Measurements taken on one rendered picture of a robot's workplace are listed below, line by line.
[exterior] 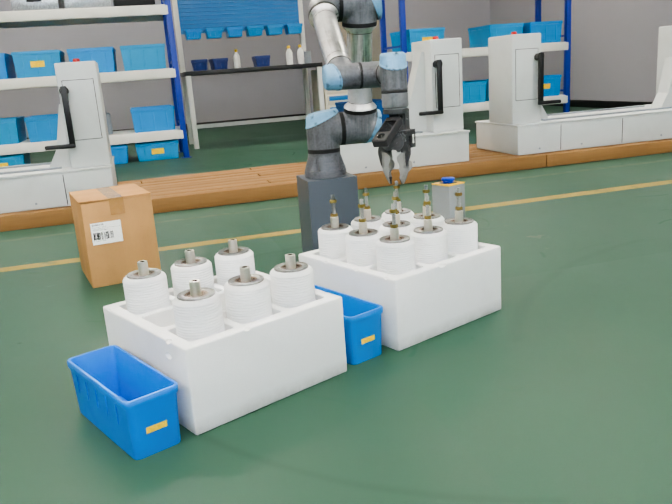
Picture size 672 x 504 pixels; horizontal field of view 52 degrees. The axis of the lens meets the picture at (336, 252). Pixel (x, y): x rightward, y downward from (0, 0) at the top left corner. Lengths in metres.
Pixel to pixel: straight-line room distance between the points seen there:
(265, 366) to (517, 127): 3.23
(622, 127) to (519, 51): 0.87
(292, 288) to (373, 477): 0.47
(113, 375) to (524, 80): 3.44
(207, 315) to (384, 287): 0.48
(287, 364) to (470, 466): 0.45
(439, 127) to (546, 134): 0.70
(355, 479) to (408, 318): 0.57
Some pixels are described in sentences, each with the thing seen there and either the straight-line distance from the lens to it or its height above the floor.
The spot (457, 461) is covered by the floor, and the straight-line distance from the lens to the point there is 1.25.
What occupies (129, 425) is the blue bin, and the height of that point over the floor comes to 0.07.
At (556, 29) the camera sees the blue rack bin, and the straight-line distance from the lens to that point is 7.70.
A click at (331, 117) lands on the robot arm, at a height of 0.51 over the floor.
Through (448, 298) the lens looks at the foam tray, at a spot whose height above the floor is 0.09.
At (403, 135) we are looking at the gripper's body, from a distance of 1.97.
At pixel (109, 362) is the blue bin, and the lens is 1.59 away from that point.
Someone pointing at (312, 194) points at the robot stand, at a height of 0.25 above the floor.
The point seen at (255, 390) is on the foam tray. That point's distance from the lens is 1.44.
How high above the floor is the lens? 0.66
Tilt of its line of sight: 15 degrees down
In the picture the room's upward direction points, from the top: 4 degrees counter-clockwise
